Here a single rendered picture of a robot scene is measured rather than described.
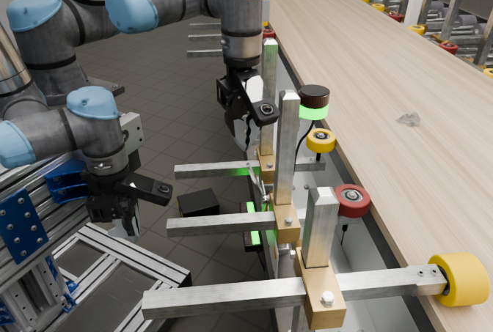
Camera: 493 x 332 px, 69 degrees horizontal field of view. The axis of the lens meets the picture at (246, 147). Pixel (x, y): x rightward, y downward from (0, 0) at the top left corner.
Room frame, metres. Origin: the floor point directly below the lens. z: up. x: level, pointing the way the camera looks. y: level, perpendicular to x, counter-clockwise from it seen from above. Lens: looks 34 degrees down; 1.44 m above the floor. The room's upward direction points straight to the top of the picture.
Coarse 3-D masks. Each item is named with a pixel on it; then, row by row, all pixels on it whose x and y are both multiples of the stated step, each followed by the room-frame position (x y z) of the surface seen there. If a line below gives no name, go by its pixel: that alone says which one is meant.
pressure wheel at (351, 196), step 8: (344, 184) 0.64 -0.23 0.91; (336, 192) 0.61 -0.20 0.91; (344, 192) 0.61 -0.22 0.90; (352, 192) 0.61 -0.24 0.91; (360, 192) 0.61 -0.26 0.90; (344, 200) 0.58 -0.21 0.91; (352, 200) 0.59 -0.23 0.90; (360, 200) 0.59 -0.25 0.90; (368, 200) 0.58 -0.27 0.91; (344, 208) 0.57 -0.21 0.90; (352, 208) 0.56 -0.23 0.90; (360, 208) 0.56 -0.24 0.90; (344, 216) 0.57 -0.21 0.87; (352, 216) 0.56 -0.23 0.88; (360, 216) 0.57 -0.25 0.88
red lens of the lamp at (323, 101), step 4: (308, 84) 0.66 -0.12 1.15; (300, 92) 0.62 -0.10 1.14; (300, 96) 0.62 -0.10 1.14; (304, 96) 0.61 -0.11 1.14; (308, 96) 0.61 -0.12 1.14; (324, 96) 0.61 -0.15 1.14; (328, 96) 0.61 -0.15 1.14; (304, 100) 0.61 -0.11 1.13; (308, 100) 0.61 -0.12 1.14; (312, 100) 0.60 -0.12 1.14; (316, 100) 0.60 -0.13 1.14; (320, 100) 0.60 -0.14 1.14; (324, 100) 0.61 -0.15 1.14; (328, 100) 0.62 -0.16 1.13; (304, 104) 0.61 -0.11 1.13; (308, 104) 0.61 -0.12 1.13; (312, 104) 0.60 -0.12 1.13; (316, 104) 0.60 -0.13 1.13; (320, 104) 0.60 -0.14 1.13; (324, 104) 0.61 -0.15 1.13
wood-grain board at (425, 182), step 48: (288, 0) 2.60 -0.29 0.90; (336, 0) 2.60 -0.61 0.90; (288, 48) 1.60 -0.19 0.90; (336, 48) 1.60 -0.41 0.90; (384, 48) 1.60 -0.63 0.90; (432, 48) 1.60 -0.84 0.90; (336, 96) 1.11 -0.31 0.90; (384, 96) 1.11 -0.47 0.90; (432, 96) 1.11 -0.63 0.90; (480, 96) 1.11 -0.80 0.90; (336, 144) 0.84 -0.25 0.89; (384, 144) 0.81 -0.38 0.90; (432, 144) 0.81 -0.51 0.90; (480, 144) 0.81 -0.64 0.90; (384, 192) 0.62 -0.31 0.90; (432, 192) 0.62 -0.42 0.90; (480, 192) 0.62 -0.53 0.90; (432, 240) 0.48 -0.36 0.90; (480, 240) 0.48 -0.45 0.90
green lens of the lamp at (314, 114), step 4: (328, 104) 0.62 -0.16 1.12; (300, 108) 0.62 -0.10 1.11; (304, 108) 0.61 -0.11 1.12; (308, 108) 0.61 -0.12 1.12; (320, 108) 0.61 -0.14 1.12; (324, 108) 0.61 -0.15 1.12; (300, 112) 0.62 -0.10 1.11; (304, 112) 0.61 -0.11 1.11; (308, 112) 0.61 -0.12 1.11; (312, 112) 0.60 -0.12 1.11; (316, 112) 0.60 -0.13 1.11; (320, 112) 0.60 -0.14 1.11; (324, 112) 0.61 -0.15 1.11; (300, 116) 0.62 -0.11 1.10; (304, 116) 0.61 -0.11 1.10; (308, 116) 0.60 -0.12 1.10; (312, 116) 0.60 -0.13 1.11; (316, 116) 0.60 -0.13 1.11; (320, 116) 0.60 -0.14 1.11; (324, 116) 0.61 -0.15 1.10
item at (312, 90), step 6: (312, 84) 0.66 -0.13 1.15; (300, 90) 0.63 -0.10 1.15; (306, 90) 0.63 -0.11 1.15; (312, 90) 0.63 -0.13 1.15; (318, 90) 0.63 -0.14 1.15; (324, 90) 0.63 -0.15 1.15; (312, 96) 0.61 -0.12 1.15; (318, 96) 0.61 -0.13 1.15; (312, 108) 0.61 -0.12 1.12; (318, 108) 0.61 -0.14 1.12; (312, 126) 0.63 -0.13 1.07; (294, 168) 0.63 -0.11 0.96
